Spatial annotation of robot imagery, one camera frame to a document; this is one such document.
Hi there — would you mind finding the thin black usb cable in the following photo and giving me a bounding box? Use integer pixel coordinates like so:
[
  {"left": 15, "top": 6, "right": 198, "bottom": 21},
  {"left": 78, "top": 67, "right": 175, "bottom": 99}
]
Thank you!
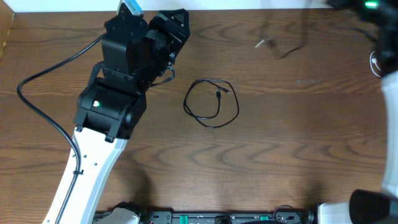
[{"left": 253, "top": 9, "right": 315, "bottom": 60}]

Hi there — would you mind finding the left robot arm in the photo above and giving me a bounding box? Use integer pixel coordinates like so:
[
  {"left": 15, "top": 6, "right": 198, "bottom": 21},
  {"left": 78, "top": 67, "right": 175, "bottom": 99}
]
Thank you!
[{"left": 45, "top": 6, "right": 190, "bottom": 223}]

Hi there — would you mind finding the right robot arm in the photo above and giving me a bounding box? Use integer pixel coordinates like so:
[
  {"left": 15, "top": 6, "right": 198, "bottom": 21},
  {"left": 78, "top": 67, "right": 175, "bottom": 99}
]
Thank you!
[{"left": 307, "top": 0, "right": 397, "bottom": 224}]

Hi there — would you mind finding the cardboard box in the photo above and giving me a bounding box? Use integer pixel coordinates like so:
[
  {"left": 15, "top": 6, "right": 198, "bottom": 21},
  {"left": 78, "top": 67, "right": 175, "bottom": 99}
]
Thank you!
[{"left": 0, "top": 0, "right": 15, "bottom": 58}]

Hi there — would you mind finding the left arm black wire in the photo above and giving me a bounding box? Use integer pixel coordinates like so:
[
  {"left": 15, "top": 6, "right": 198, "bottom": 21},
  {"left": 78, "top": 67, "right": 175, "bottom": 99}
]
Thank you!
[{"left": 17, "top": 32, "right": 108, "bottom": 224}]

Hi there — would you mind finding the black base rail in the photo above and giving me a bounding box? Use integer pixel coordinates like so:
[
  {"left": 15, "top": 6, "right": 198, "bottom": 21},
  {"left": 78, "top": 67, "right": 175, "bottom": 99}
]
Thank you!
[{"left": 92, "top": 202, "right": 318, "bottom": 224}]

